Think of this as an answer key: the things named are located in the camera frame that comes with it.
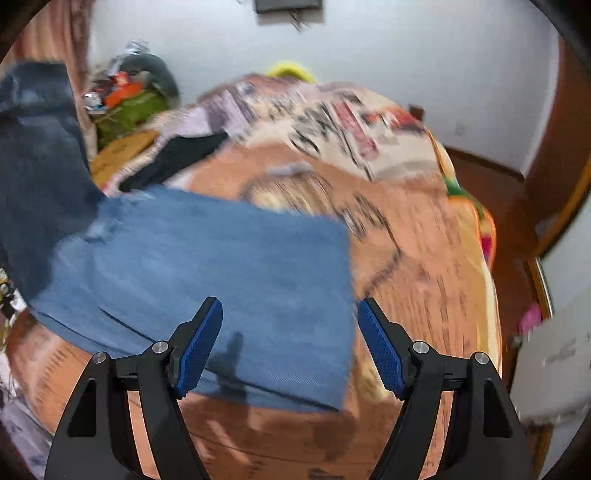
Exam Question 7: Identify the blue denim jeans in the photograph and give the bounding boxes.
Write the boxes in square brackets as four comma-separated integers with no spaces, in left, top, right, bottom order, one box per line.
[1,62,353,411]

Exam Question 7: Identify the pink slipper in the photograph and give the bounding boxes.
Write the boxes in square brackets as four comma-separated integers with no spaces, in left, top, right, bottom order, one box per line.
[518,303,543,336]

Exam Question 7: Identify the newspaper print bed cover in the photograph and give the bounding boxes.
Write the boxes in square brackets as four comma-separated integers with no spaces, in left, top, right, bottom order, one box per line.
[4,73,505,480]

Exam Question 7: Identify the wooden wardrobe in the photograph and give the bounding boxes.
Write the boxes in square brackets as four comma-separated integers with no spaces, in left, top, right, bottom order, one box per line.
[525,39,590,319]

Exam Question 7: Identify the wooden lap desk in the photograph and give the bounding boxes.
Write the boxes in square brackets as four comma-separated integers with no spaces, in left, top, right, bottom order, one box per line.
[89,130,159,188]

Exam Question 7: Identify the black folded garment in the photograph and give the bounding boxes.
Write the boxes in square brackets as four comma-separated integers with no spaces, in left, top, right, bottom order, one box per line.
[118,132,229,193]

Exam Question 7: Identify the orange box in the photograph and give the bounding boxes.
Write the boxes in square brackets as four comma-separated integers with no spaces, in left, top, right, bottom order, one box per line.
[103,83,143,109]

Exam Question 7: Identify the grey plush pillow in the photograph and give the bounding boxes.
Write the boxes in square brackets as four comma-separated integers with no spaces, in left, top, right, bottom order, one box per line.
[119,53,179,98]

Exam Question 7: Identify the pink striped curtain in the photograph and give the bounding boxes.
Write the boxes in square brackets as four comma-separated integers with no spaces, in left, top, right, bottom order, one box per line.
[1,0,97,158]

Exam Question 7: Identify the yellow foam tube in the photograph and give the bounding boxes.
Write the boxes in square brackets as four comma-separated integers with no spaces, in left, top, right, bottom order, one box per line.
[266,61,315,84]

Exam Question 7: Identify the small black wall screen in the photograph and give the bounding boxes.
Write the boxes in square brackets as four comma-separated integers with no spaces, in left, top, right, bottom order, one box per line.
[252,0,324,14]

